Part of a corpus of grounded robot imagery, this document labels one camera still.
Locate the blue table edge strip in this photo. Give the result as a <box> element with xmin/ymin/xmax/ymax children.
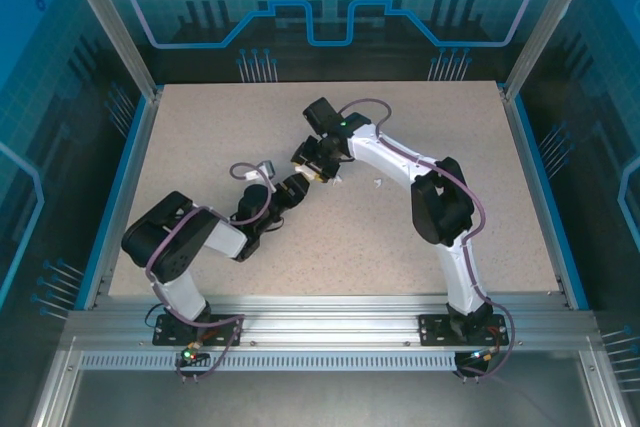
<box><xmin>73</xmin><ymin>94</ymin><xmax>151</xmax><ymax>312</ymax></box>
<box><xmin>512</xmin><ymin>94</ymin><xmax>592</xmax><ymax>312</ymax></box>

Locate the small LED connector board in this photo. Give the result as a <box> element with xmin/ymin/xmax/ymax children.
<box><xmin>454</xmin><ymin>346</ymin><xmax>501</xmax><ymax>371</ymax></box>
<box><xmin>175</xmin><ymin>344</ymin><xmax>211</xmax><ymax>369</ymax></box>

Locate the grey sheet metal panel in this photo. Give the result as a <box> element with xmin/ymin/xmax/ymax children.
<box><xmin>64</xmin><ymin>369</ymin><xmax>599</xmax><ymax>427</ymax></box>

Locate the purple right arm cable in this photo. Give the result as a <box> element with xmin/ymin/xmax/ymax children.
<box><xmin>339</xmin><ymin>98</ymin><xmax>516</xmax><ymax>383</ymax></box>

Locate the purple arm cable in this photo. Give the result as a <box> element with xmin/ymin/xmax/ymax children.
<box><xmin>144</xmin><ymin>161</ymin><xmax>289</xmax><ymax>384</ymax></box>
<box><xmin>339</xmin><ymin>98</ymin><xmax>516</xmax><ymax>383</ymax></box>

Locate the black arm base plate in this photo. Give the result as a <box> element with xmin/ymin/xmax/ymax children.
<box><xmin>418</xmin><ymin>313</ymin><xmax>507</xmax><ymax>348</ymax></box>
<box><xmin>152</xmin><ymin>313</ymin><xmax>245</xmax><ymax>348</ymax></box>

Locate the aluminium table edge rail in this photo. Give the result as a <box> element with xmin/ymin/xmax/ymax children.
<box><xmin>82</xmin><ymin>89</ymin><xmax>166</xmax><ymax>311</ymax></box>
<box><xmin>499</xmin><ymin>86</ymin><xmax>576</xmax><ymax>311</ymax></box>

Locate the wide aluminium frame beam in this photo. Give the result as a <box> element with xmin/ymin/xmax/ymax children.
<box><xmin>64</xmin><ymin>293</ymin><xmax>601</xmax><ymax>348</ymax></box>

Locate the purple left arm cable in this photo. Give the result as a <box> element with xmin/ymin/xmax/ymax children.
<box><xmin>144</xmin><ymin>161</ymin><xmax>289</xmax><ymax>384</ymax></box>

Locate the slotted grey cable duct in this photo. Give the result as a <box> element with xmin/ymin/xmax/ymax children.
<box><xmin>78</xmin><ymin>350</ymin><xmax>464</xmax><ymax>373</ymax></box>

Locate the aluminium frame post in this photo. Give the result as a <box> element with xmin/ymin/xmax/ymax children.
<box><xmin>53</xmin><ymin>0</ymin><xmax>165</xmax><ymax>103</ymax></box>
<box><xmin>499</xmin><ymin>0</ymin><xmax>606</xmax><ymax>103</ymax></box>

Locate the aluminium frame rail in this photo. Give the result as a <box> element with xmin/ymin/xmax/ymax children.
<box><xmin>577</xmin><ymin>344</ymin><xmax>631</xmax><ymax>427</ymax></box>
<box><xmin>27</xmin><ymin>336</ymin><xmax>84</xmax><ymax>427</ymax></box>

